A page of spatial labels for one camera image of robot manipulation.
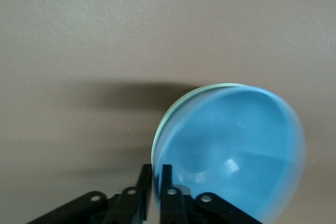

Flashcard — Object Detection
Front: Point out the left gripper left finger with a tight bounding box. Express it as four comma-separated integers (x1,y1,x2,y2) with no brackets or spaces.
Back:
104,164,153,224

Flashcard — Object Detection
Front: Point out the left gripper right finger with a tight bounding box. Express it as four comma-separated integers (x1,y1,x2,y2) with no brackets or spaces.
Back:
159,164,189,224

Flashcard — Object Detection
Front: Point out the blue bowl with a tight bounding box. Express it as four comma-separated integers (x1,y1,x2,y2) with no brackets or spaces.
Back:
153,85,307,224

